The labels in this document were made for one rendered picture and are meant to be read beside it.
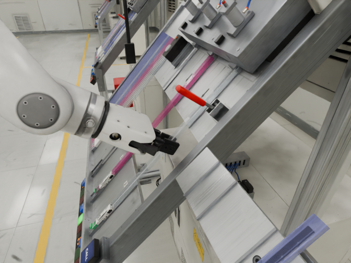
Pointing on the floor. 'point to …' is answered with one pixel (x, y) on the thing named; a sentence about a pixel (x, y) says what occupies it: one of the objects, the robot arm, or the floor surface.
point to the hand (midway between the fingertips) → (167, 143)
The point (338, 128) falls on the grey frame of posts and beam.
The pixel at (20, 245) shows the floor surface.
